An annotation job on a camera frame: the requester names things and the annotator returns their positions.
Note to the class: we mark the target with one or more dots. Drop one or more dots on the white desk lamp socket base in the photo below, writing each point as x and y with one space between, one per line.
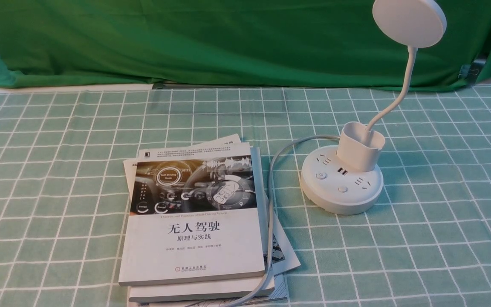
345 178

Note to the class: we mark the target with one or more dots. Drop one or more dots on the white booklet bottom of stack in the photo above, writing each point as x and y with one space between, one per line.
283 255

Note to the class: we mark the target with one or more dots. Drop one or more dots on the white self-driving textbook top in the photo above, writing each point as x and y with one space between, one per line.
193 217

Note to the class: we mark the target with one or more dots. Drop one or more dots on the green checkered tablecloth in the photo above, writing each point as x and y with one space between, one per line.
427 242

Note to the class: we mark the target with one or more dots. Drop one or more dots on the metal binder clip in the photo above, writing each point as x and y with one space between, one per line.
470 72

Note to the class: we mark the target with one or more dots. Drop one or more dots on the green backdrop cloth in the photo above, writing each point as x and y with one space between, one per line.
296 43

